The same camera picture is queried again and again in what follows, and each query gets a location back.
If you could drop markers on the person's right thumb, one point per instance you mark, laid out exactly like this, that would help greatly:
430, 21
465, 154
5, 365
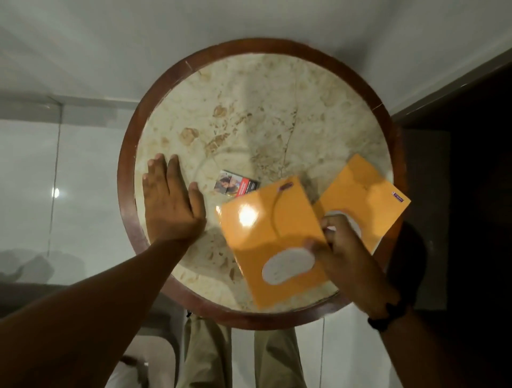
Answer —
318, 248

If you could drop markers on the round marble table wooden rim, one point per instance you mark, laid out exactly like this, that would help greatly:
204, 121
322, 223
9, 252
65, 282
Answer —
256, 120

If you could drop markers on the person's left hand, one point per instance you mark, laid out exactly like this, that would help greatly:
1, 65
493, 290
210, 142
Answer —
172, 212

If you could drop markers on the orange notebook with small label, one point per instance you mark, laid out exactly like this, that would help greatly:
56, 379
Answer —
368, 192

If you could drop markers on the person's left forearm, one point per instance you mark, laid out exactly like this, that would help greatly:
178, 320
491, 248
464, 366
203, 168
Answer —
88, 311

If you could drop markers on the khaki trousers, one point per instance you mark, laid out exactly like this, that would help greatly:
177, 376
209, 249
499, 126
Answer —
208, 355

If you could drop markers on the dark wooden cabinet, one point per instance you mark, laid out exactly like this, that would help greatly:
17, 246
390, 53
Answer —
472, 200

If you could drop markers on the black wristband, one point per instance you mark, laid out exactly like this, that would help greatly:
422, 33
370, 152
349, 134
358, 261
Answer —
387, 315

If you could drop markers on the person's left thumb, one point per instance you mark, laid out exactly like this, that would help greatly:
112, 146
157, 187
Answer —
196, 202

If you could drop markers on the person's right forearm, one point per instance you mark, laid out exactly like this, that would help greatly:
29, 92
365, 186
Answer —
440, 351

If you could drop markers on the person's right hand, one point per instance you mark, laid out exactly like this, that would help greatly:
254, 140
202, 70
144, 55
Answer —
352, 268

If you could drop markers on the cigarette pack with photo print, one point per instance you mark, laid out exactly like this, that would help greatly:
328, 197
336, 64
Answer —
236, 184

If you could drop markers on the orange notebook with purple ribbon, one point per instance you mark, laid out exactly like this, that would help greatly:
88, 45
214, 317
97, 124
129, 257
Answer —
264, 240

